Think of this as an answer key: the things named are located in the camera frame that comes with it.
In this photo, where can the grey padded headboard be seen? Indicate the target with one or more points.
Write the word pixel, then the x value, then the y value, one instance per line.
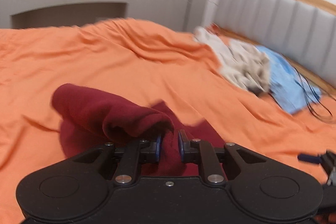
pixel 275 14

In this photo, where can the orange blanket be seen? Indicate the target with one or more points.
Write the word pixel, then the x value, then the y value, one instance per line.
pixel 92 56

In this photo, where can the dark red sweater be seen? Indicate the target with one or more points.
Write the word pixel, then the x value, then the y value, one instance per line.
pixel 105 111

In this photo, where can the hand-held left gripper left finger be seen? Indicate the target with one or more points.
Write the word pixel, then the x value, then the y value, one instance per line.
pixel 158 146

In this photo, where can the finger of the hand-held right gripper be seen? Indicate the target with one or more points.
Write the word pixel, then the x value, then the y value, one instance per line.
pixel 308 158

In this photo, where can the white garment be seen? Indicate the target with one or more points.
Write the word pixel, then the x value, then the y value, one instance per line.
pixel 212 41

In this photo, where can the beige garment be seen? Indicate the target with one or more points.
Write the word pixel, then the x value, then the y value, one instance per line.
pixel 249 69

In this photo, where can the light blue garment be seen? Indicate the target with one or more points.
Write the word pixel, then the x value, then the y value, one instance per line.
pixel 286 82

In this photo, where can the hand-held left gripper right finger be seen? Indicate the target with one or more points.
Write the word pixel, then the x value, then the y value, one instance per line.
pixel 181 145

